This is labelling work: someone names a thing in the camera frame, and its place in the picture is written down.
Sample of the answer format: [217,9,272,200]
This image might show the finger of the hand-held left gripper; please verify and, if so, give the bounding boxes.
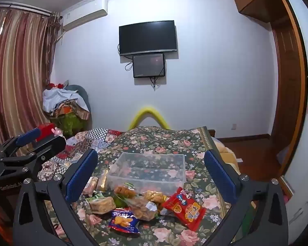
[0,128,41,158]
[0,136,67,182]

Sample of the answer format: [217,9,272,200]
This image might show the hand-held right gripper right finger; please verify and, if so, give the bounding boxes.
[203,149,289,246]

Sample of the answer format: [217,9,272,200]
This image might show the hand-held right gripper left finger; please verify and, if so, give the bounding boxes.
[12,149,100,246]

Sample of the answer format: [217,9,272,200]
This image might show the pink snack bar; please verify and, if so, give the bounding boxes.
[82,176,100,198]

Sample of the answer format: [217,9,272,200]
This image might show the beige snack bar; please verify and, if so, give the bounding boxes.
[96,169,111,191]

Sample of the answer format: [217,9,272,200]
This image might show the clear cracker pack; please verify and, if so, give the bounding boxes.
[143,190,168,203]

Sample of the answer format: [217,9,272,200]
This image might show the clear plastic container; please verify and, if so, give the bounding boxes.
[106,152,186,192]

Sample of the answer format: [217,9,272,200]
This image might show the clear bag of orange snacks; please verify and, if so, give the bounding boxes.
[124,197,161,221]

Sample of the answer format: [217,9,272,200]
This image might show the red box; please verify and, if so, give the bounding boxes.
[37,123,57,141]

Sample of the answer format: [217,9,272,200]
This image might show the beige duvet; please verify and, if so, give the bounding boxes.
[213,137,243,175]

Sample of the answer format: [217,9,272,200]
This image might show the green fuzzy cloth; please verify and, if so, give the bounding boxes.
[50,113,89,137]

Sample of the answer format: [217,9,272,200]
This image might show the tan wrapped cake packet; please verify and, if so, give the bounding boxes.
[88,196,116,214]

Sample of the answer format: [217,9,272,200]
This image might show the patchwork quilt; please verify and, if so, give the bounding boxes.
[38,128,124,185]

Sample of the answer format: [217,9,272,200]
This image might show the orange patterned cloth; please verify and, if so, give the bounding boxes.
[55,102,90,120]

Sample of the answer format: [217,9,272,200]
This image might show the small fried snack pack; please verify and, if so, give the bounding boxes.
[114,183,137,198]

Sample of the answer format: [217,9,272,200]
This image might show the red snack packet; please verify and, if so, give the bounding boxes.
[161,187,207,231]

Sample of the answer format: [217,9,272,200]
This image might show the white crumpled cloth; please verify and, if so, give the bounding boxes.
[43,88,79,113]

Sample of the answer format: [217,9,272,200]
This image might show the striped brown curtain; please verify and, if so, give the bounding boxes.
[0,4,61,157]

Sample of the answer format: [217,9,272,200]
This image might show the blue snack packet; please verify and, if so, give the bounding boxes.
[108,209,141,234]

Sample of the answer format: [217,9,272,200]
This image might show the floral blanket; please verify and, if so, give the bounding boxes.
[41,126,247,246]

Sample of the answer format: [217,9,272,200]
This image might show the grey round cushion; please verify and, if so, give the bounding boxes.
[66,84,91,113]

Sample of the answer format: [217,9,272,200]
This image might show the yellow foam tube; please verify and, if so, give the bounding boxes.
[128,106,170,131]

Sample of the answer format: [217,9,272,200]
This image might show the white sliding door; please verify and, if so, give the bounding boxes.
[280,0,308,226]

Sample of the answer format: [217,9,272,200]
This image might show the wooden wardrobe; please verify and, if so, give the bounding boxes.
[231,0,308,178]

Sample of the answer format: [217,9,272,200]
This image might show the white air conditioner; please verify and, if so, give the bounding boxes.
[60,0,109,31]

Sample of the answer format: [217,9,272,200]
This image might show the black monitor cable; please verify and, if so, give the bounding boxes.
[150,75,161,91]

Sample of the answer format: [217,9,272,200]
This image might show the small black wall monitor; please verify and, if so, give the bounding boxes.
[133,53,166,78]

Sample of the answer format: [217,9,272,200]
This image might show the black wall television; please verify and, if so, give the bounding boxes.
[119,20,178,56]

